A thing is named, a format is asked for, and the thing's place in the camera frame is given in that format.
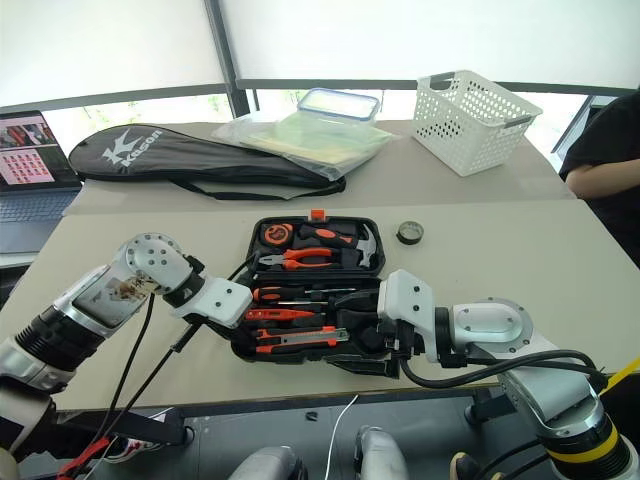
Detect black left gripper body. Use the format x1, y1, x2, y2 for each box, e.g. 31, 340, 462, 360
185, 315, 239, 332

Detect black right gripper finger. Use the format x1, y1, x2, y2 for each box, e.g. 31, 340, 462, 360
329, 353, 402, 380
327, 290, 382, 318

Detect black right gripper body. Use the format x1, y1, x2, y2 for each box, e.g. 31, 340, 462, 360
375, 315, 427, 363

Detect orange black handled screwdriver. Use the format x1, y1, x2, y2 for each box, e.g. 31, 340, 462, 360
251, 284, 360, 303

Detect orange voltage tester pen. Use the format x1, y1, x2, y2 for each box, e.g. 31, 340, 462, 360
244, 308, 322, 322

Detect black tool case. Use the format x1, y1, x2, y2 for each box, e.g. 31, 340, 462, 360
230, 209, 402, 380

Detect orange black utility knife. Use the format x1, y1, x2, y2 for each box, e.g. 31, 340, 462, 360
256, 325, 350, 352

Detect orange black tape measure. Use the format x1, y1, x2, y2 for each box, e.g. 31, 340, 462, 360
263, 224, 297, 248

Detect orange black claw hammer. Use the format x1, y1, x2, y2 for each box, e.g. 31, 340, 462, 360
297, 221, 383, 269

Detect black electrical tape roll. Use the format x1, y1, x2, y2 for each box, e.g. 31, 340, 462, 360
397, 219, 427, 247

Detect silver rounded leg shell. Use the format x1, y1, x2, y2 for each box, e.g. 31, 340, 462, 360
229, 444, 309, 480
354, 425, 412, 480

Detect black racket bag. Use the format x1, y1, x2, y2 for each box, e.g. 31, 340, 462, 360
67, 123, 348, 202

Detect brown shoe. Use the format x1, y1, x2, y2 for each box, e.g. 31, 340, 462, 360
449, 450, 484, 480

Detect clear plastic bag with papers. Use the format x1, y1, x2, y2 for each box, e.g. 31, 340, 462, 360
210, 110, 399, 179

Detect white red shoe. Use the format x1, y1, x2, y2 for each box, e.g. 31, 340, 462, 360
106, 436, 167, 459

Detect clear container with blue lid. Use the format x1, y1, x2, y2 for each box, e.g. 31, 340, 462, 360
296, 87, 382, 124

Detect white perforated plastic basket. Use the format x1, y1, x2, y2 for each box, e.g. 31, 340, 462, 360
411, 69, 544, 178

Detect open laptop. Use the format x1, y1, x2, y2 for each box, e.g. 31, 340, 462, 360
0, 110, 84, 257

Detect white roller blind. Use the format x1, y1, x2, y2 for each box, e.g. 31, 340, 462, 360
219, 0, 640, 92
0, 0, 230, 110

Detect person in black shirt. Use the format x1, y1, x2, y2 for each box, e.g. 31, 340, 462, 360
558, 91, 640, 272

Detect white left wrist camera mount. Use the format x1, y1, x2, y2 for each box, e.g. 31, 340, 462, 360
169, 275, 255, 330

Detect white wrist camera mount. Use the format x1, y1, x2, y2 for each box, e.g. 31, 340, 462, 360
169, 275, 255, 330
375, 269, 438, 352

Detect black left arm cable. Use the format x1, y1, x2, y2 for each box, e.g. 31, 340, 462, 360
74, 291, 202, 467

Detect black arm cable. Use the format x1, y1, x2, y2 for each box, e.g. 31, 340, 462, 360
74, 291, 202, 467
398, 346, 614, 392

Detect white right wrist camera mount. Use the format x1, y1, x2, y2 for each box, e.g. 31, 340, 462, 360
375, 269, 438, 352

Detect orange handled pliers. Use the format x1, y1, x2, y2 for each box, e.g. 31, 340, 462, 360
255, 246, 336, 273

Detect white cable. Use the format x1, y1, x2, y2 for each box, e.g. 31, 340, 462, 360
323, 393, 361, 480

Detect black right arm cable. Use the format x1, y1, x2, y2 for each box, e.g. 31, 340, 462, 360
398, 346, 614, 392

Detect red cable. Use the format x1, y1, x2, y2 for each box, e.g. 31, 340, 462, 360
56, 436, 112, 480

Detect dark window frame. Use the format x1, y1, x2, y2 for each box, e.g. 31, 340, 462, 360
0, 0, 640, 121

